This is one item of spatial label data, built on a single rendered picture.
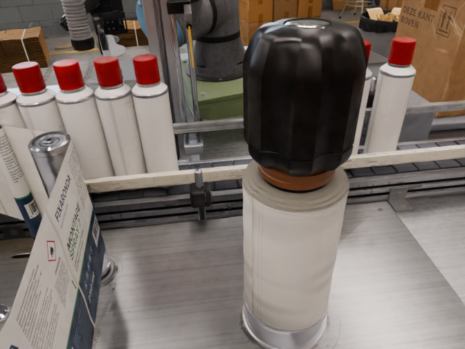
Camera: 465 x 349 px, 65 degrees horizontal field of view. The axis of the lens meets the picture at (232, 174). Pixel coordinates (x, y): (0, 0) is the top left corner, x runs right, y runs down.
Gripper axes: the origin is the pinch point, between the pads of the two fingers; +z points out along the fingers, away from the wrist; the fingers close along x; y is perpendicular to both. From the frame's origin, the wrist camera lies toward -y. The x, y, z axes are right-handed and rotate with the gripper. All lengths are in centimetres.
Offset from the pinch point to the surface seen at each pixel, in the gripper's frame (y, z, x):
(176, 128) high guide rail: 6, -5, -55
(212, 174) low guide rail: 9, 0, -63
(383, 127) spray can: 36, -4, -69
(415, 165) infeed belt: 43, 3, -71
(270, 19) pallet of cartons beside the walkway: 181, 50, 244
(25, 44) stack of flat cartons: -58, 66, 335
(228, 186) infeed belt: 11, 3, -64
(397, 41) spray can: 37, -17, -67
